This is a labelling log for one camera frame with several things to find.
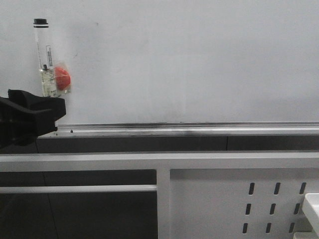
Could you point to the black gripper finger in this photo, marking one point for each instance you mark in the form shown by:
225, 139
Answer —
22, 126
26, 102

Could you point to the large whiteboard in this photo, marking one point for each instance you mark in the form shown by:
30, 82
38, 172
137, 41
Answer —
172, 66

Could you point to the red round magnet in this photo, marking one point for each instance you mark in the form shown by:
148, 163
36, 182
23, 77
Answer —
62, 78

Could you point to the white upper marker tray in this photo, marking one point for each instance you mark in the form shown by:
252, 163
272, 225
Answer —
310, 209

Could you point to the white metal stand frame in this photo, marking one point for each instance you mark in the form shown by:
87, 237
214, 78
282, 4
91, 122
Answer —
194, 195

